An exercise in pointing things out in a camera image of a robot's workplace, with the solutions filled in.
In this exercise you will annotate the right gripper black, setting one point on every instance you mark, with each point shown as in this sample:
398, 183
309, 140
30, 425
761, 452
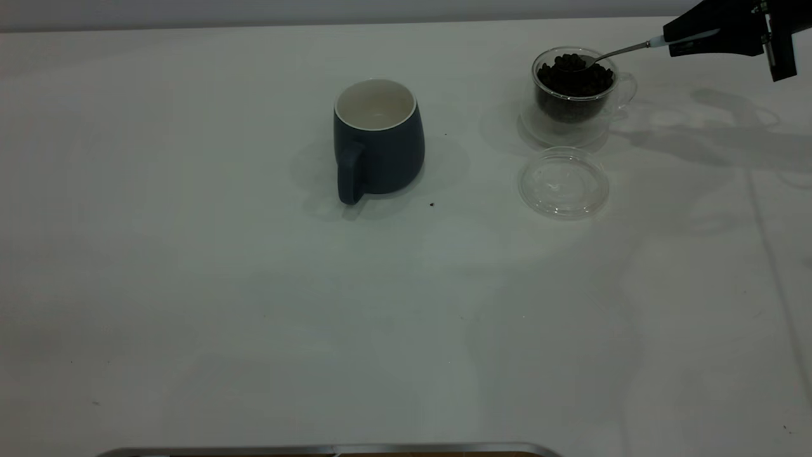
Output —
783, 38

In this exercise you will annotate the dark grey ceramic mug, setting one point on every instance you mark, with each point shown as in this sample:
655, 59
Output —
387, 158

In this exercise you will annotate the dark coffee beans pile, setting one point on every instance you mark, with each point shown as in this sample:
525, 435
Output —
574, 86

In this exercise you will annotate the clear glass lid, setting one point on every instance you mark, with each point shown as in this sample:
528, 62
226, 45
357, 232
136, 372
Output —
564, 190

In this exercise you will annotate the clear glass saucer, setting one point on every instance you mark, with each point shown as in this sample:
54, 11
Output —
530, 130

